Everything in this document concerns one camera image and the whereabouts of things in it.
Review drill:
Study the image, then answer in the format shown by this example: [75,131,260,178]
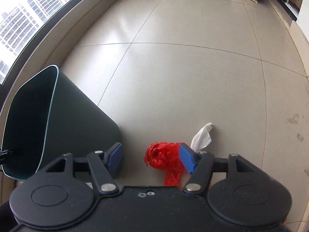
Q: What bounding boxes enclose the red plastic bag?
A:
[143,141,191,186]

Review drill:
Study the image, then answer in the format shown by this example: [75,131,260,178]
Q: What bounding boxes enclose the high-rise buildings outside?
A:
[0,0,93,84]

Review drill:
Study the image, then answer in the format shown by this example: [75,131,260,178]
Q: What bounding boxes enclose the dark window frame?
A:
[0,0,114,87]

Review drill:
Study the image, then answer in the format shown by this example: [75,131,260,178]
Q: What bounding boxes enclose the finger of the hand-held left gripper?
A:
[0,148,14,165]

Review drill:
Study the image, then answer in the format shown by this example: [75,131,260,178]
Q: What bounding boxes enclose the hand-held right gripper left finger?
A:
[45,142,123,194]

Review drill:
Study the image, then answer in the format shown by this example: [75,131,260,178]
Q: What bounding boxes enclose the white tissue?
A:
[190,122,214,153]

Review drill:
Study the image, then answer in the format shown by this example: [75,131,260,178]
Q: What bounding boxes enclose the dark teal trash bin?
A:
[1,64,122,181]

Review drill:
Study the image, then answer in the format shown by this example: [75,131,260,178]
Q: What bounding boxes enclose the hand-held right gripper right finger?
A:
[179,143,260,195]

